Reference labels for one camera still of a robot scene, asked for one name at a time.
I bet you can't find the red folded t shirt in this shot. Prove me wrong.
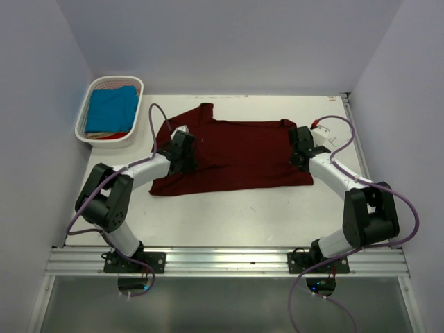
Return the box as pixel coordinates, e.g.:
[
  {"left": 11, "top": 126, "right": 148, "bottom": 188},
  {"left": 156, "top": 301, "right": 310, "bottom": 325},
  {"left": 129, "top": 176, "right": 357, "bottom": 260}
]
[{"left": 102, "top": 133, "right": 127, "bottom": 140}]

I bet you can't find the aluminium table rail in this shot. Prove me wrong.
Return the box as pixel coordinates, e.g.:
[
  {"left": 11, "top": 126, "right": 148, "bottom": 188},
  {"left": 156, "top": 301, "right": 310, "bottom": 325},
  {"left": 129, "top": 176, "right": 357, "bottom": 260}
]
[
  {"left": 339, "top": 92, "right": 370, "bottom": 179},
  {"left": 44, "top": 246, "right": 409, "bottom": 278}
]

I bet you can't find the aluminium table right rail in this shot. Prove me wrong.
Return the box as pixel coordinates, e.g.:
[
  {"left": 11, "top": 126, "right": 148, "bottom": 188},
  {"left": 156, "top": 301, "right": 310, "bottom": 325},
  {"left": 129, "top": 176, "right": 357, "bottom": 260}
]
[{"left": 339, "top": 92, "right": 370, "bottom": 179}]

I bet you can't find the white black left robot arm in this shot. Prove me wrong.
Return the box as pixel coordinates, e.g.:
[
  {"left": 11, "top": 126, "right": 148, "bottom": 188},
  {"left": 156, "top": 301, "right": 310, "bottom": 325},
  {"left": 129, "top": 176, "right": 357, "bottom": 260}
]
[{"left": 75, "top": 126, "right": 197, "bottom": 273}]

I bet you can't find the beige folded t shirt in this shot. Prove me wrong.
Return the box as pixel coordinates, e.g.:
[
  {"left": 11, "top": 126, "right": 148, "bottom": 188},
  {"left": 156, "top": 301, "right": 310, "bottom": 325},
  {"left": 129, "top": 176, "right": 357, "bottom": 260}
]
[{"left": 85, "top": 132, "right": 114, "bottom": 139}]

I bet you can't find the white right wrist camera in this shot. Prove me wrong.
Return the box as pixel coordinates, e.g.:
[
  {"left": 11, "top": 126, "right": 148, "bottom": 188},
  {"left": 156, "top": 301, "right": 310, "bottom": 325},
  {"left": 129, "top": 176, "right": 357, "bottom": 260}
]
[{"left": 310, "top": 119, "right": 335, "bottom": 148}]

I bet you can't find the aluminium table front rail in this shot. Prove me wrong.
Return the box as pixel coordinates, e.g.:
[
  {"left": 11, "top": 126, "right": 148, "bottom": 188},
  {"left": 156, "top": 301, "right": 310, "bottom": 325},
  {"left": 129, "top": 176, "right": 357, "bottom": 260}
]
[{"left": 44, "top": 246, "right": 409, "bottom": 278}]

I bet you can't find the blue folded t shirt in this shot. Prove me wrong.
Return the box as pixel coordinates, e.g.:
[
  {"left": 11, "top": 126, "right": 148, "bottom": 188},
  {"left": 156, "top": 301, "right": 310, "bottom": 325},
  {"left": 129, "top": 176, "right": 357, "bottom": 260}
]
[{"left": 85, "top": 85, "right": 139, "bottom": 133}]

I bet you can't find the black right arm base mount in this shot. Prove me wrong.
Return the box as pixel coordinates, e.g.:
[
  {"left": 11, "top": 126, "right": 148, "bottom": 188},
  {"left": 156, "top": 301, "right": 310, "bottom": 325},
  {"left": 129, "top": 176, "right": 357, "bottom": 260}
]
[{"left": 287, "top": 247, "right": 350, "bottom": 274}]

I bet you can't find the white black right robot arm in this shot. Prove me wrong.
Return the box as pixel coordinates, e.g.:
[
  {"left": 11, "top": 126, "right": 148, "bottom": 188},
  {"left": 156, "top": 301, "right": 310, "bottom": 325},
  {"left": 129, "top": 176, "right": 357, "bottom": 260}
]
[{"left": 289, "top": 126, "right": 400, "bottom": 273}]

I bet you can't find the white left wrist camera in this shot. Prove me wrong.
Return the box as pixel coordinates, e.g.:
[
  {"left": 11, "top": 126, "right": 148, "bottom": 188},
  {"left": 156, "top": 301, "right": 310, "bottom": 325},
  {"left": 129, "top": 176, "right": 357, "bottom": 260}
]
[{"left": 172, "top": 125, "right": 189, "bottom": 135}]

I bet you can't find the dark red t shirt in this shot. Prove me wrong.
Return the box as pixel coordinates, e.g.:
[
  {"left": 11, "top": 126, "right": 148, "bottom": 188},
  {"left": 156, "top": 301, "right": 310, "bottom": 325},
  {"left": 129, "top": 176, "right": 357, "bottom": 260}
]
[{"left": 150, "top": 103, "right": 314, "bottom": 196}]

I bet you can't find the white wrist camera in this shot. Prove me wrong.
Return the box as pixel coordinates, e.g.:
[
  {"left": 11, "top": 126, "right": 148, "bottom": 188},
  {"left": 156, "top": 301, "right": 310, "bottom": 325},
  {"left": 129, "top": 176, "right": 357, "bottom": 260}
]
[
  {"left": 172, "top": 125, "right": 189, "bottom": 135},
  {"left": 310, "top": 119, "right": 335, "bottom": 148}
]

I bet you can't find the white plastic laundry basket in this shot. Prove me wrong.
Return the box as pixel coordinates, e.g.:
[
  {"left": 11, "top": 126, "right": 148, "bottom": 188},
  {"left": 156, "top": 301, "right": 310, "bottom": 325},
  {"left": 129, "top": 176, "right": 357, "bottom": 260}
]
[{"left": 75, "top": 76, "right": 144, "bottom": 148}]

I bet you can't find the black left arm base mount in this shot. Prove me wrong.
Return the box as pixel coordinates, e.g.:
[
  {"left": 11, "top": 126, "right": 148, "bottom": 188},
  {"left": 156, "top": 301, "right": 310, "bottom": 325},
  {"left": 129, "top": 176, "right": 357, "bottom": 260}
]
[{"left": 101, "top": 250, "right": 167, "bottom": 274}]

